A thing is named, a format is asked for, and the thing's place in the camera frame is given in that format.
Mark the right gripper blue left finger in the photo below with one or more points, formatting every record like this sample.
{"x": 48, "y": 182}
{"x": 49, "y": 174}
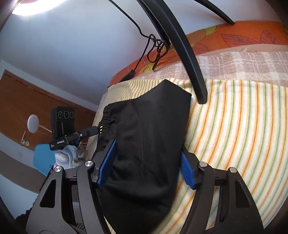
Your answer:
{"x": 103, "y": 162}

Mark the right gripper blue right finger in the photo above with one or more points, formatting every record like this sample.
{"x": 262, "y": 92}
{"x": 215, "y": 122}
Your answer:
{"x": 189, "y": 169}

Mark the black shorts yellow stripes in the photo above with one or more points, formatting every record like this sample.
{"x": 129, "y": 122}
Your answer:
{"x": 149, "y": 131}

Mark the left hand white glove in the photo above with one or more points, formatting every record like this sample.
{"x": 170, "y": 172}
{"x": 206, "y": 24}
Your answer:
{"x": 70, "y": 156}

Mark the brown wooden door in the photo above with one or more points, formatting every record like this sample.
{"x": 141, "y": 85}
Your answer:
{"x": 20, "y": 99}

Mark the yellow striped towel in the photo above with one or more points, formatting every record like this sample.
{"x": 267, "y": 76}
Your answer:
{"x": 243, "y": 125}

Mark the black mini tripod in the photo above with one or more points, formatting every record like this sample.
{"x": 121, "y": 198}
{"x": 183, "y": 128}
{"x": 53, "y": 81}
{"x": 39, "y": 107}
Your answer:
{"x": 171, "y": 32}

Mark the white round wall device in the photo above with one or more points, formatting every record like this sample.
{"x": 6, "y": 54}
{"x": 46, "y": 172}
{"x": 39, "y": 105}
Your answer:
{"x": 32, "y": 126}

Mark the white ring light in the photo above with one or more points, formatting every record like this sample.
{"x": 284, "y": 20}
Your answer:
{"x": 30, "y": 8}

